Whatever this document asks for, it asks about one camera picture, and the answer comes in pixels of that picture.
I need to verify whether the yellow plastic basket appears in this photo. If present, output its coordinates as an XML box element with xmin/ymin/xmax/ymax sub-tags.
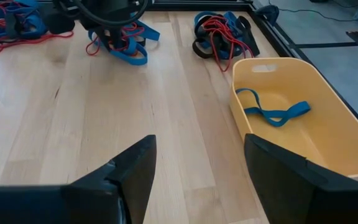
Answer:
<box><xmin>228</xmin><ymin>57</ymin><xmax>358</xmax><ymax>178</ymax></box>

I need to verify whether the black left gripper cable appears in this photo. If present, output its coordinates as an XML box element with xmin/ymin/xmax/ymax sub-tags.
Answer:
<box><xmin>73</xmin><ymin>0</ymin><xmax>150</xmax><ymax>28</ymax></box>

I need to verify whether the black frame clamp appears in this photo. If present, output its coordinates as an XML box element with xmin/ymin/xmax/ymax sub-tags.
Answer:
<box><xmin>255</xmin><ymin>4</ymin><xmax>281</xmax><ymax>27</ymax></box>

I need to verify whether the thin black loose cable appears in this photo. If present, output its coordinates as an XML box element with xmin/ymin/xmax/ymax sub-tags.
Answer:
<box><xmin>267</xmin><ymin>0</ymin><xmax>358</xmax><ymax>23</ymax></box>

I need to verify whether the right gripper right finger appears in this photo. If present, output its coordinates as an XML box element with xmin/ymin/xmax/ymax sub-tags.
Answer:
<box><xmin>244</xmin><ymin>133</ymin><xmax>358</xmax><ymax>224</ymax></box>

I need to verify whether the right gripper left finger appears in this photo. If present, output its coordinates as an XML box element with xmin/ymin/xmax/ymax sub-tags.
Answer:
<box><xmin>0</xmin><ymin>134</ymin><xmax>157</xmax><ymax>224</ymax></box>

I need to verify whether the black aluminium table frame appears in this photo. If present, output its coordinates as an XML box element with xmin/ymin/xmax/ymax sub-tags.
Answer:
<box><xmin>0</xmin><ymin>0</ymin><xmax>358</xmax><ymax>141</ymax></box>

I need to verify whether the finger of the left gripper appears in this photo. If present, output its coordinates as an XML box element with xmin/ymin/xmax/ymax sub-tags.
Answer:
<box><xmin>98</xmin><ymin>26</ymin><xmax>113</xmax><ymax>47</ymax></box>
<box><xmin>112</xmin><ymin>26</ymin><xmax>127</xmax><ymax>50</ymax></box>

